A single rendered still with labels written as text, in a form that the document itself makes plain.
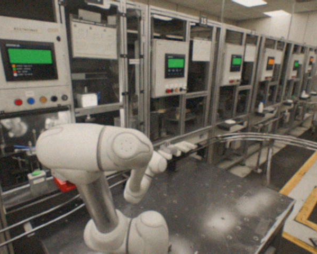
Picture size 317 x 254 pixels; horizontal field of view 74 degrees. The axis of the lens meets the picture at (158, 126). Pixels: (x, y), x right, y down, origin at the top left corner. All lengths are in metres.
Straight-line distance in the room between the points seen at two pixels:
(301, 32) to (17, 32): 8.81
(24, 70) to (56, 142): 0.75
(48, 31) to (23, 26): 0.12
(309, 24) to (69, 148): 9.07
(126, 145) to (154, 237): 0.60
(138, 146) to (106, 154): 0.09
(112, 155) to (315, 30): 8.95
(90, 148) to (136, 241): 0.60
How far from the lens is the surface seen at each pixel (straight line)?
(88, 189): 0.74
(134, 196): 1.11
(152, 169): 1.10
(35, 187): 1.38
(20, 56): 1.31
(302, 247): 2.63
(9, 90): 1.33
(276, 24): 9.63
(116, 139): 0.53
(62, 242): 1.42
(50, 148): 0.63
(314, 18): 9.31
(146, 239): 1.05
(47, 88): 1.37
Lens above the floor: 1.65
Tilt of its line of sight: 17 degrees down
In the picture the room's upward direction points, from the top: 1 degrees clockwise
